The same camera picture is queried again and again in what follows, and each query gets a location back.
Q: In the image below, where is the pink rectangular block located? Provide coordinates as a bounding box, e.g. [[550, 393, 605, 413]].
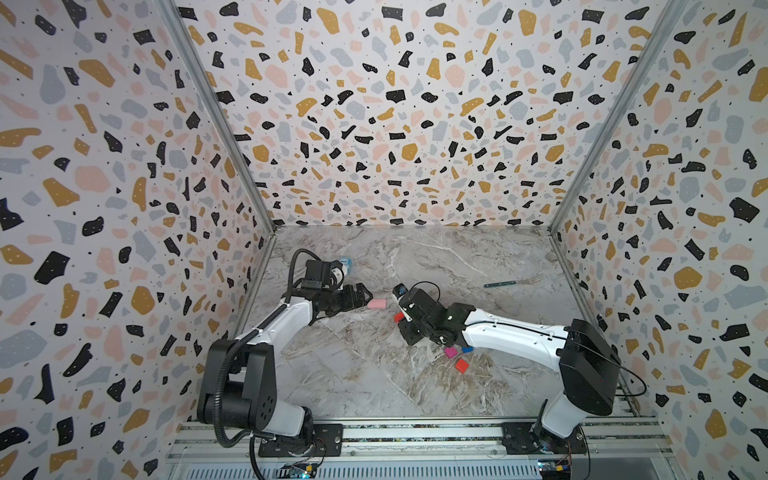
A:
[[367, 298, 387, 310]]

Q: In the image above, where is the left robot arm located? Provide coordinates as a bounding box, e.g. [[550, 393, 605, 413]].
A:
[[197, 283, 373, 448]]

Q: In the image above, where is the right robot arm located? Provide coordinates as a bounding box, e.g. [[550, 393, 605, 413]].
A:
[[395, 303, 621, 453]]

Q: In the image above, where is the small red cube block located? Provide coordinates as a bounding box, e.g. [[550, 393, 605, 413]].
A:
[[455, 359, 469, 374]]

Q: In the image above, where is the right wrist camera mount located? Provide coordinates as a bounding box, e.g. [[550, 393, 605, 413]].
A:
[[392, 284, 446, 321]]

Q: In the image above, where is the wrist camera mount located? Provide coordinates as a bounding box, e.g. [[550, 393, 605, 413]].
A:
[[300, 259, 347, 291], [392, 284, 446, 321]]

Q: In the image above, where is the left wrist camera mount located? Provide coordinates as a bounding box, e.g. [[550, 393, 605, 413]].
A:
[[300, 259, 347, 291]]

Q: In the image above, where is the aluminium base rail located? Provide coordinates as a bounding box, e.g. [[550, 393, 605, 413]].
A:
[[161, 415, 676, 466]]

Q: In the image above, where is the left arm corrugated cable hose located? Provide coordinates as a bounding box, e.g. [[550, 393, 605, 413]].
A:
[[212, 248, 325, 480]]

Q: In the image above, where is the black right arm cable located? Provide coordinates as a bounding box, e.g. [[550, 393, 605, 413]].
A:
[[398, 280, 649, 480]]

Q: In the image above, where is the left corner metal post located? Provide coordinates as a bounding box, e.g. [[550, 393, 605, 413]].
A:
[[156, 0, 276, 237]]

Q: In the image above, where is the corner metal post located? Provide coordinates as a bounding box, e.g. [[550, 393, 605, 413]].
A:
[[156, 0, 276, 237], [548, 0, 686, 238]]

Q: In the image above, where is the right corner metal post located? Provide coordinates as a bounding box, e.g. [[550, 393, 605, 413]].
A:
[[548, 0, 686, 238]]

